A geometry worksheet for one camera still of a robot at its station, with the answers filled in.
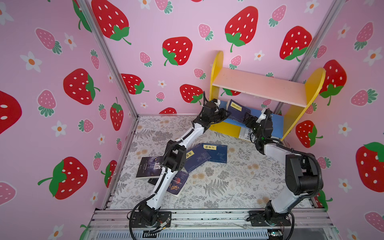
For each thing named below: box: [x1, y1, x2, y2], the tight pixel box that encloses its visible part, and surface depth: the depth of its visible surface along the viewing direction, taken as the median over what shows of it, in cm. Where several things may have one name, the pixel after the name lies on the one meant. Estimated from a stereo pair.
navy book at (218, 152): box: [201, 143, 228, 164], surface depth 100 cm
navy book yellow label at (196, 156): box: [184, 143, 212, 173], surface depth 97 cm
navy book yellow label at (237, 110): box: [226, 99, 251, 122], surface depth 97 cm
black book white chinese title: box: [136, 156, 163, 179], surface depth 91 cm
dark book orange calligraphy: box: [166, 171, 190, 196], surface depth 86 cm
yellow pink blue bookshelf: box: [209, 51, 326, 141], surface depth 92 cm
